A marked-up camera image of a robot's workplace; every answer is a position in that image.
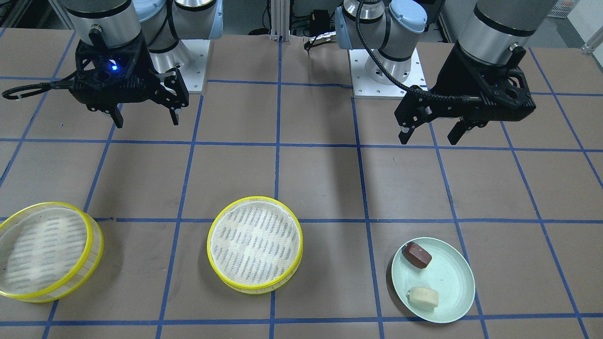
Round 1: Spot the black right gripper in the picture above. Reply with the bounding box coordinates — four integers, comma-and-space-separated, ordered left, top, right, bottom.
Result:
70, 36, 189, 129

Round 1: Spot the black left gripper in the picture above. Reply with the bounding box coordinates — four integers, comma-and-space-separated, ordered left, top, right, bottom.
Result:
394, 41, 536, 145

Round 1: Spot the brown bun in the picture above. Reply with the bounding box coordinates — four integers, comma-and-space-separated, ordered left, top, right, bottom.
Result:
402, 241, 432, 269

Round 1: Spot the white bun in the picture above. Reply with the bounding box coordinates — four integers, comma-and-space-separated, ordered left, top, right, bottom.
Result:
407, 287, 440, 308

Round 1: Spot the yellow steamer basket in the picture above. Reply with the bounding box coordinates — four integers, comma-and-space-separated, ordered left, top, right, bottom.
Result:
206, 196, 304, 295
0, 202, 104, 303

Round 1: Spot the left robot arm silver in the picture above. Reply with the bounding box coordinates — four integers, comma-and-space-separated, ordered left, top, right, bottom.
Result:
334, 0, 555, 145

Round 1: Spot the light green plate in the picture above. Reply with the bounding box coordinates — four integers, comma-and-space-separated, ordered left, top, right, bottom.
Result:
390, 237, 475, 323

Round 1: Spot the black power box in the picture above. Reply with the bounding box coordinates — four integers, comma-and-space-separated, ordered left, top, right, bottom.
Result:
308, 9, 330, 31

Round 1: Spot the white plastic basket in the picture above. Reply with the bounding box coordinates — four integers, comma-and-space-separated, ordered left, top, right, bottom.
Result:
547, 0, 580, 18

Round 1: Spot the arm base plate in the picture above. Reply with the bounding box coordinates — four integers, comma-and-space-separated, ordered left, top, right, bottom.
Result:
174, 40, 211, 94
348, 47, 427, 99

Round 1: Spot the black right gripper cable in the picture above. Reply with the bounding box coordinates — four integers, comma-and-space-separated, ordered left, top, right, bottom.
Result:
2, 80, 76, 100

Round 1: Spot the aluminium frame post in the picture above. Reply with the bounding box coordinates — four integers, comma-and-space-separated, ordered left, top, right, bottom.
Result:
269, 0, 291, 44

